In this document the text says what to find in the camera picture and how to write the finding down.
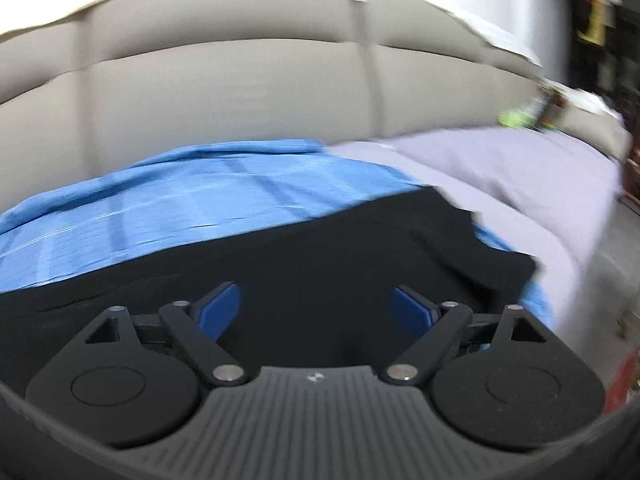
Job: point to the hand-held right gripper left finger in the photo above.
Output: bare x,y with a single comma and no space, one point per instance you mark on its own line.
220,311

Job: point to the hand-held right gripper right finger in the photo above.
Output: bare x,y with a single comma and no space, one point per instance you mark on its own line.
413,311

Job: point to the black pants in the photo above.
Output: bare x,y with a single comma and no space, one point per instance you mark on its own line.
310,280

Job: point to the blue checked blanket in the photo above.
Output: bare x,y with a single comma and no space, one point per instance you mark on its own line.
165,205

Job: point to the light grey bed sheet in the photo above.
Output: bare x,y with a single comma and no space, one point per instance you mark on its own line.
525,195

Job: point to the beige padded headboard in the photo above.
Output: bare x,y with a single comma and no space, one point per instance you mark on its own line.
240,100

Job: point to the green toy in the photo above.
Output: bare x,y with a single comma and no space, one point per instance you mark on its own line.
517,117

